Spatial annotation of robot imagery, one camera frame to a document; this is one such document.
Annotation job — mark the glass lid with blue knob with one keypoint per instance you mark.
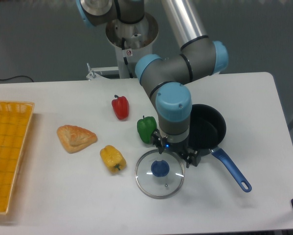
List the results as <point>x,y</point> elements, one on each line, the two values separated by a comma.
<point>159,175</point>

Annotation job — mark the black saucepan with blue handle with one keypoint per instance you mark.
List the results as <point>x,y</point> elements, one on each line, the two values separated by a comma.
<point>207,130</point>

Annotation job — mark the yellow woven basket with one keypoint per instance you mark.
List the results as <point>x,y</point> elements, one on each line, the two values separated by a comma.
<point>15,119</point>

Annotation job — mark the yellow bell pepper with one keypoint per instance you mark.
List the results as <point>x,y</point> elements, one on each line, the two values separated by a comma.
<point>112,159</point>

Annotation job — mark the green bell pepper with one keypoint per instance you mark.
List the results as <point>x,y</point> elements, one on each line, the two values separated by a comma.
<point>145,127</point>

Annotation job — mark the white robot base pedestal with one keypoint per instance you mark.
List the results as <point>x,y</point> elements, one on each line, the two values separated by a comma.
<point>131,42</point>

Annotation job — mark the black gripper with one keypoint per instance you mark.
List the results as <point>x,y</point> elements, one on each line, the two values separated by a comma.
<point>178,144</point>

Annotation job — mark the metal table clamp bracket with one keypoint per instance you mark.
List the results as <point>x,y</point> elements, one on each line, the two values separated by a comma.
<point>102,73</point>

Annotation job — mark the red bell pepper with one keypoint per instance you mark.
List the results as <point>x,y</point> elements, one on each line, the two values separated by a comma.
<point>120,106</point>

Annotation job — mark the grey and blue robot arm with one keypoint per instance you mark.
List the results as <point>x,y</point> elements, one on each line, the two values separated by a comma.
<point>164,81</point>

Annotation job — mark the triangle puff pastry bread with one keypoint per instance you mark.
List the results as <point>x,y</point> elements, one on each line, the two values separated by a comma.
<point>75,138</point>

